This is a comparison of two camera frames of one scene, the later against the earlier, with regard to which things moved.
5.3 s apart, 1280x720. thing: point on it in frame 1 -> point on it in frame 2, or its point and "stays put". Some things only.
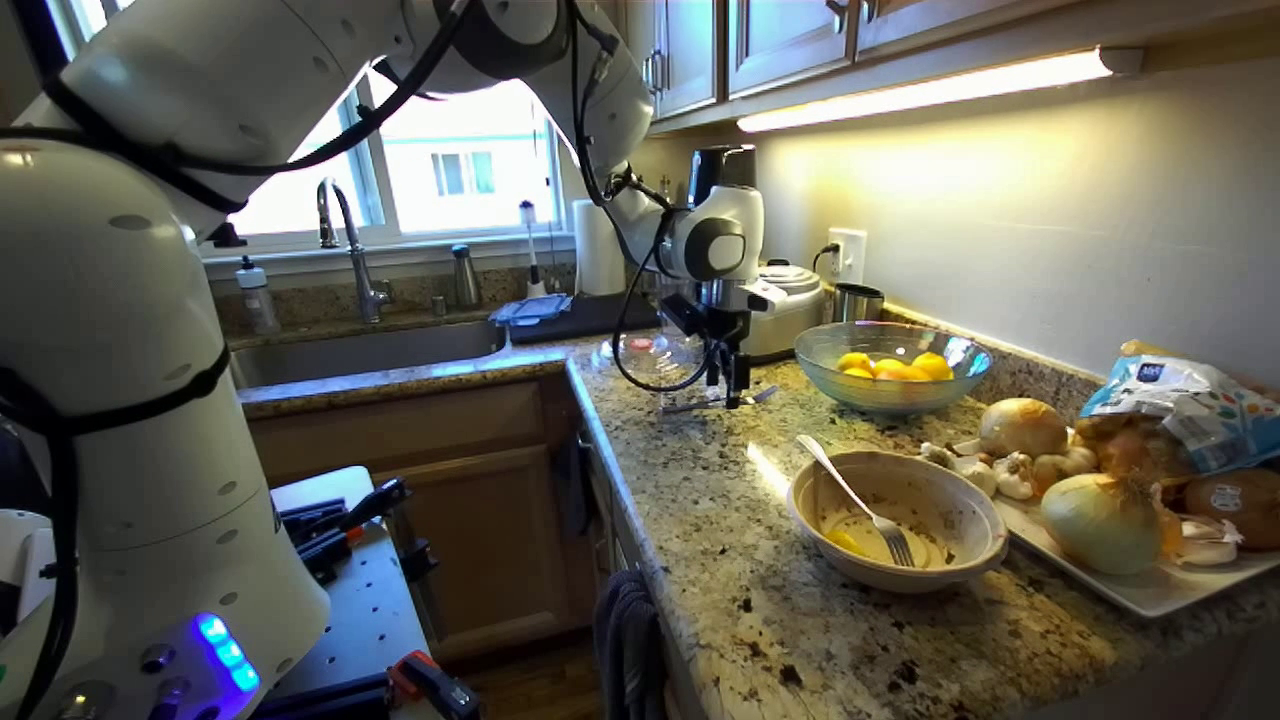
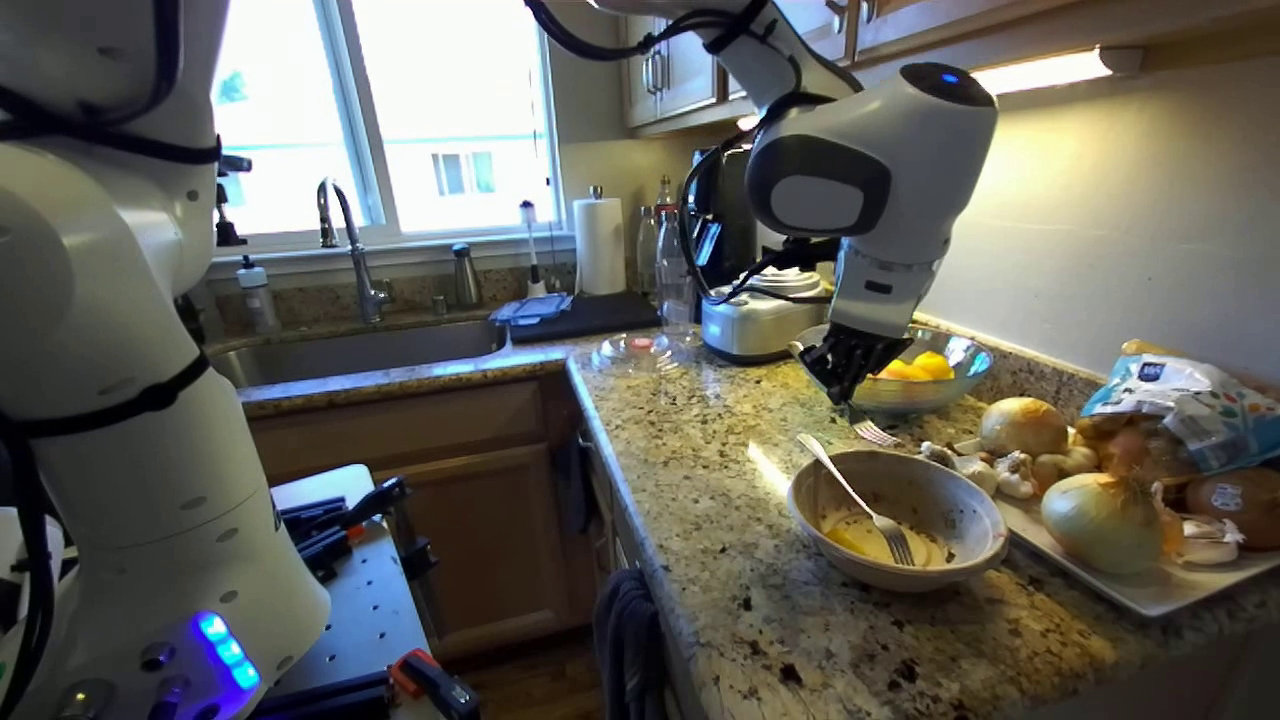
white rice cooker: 798,302 stays put
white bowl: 951,523 stays put
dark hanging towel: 634,649 stays put
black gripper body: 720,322 -> 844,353
